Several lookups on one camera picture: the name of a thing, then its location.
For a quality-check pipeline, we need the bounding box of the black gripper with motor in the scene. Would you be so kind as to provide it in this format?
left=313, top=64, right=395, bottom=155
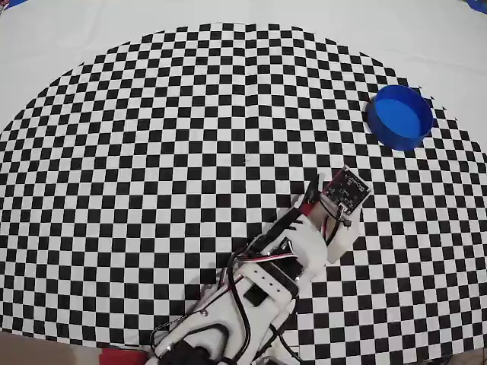
left=291, top=173, right=332, bottom=229

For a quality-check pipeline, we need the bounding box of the blue round box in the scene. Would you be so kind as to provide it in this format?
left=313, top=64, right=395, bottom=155
left=365, top=84, right=435, bottom=152

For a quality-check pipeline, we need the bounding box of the black white checkerboard mat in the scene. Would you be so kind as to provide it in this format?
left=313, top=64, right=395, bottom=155
left=0, top=0, right=487, bottom=364

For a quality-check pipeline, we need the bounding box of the red flat object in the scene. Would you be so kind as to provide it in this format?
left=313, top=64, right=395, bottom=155
left=99, top=348, right=151, bottom=365

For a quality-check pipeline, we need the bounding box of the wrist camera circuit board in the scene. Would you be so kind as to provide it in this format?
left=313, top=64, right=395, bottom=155
left=322, top=164, right=373, bottom=214

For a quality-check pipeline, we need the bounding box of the white and red camera mount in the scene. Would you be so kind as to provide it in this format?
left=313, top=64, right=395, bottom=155
left=323, top=211, right=361, bottom=264

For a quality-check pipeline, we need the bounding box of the black cable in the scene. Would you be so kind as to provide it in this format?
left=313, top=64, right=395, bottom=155
left=272, top=322, right=304, bottom=362

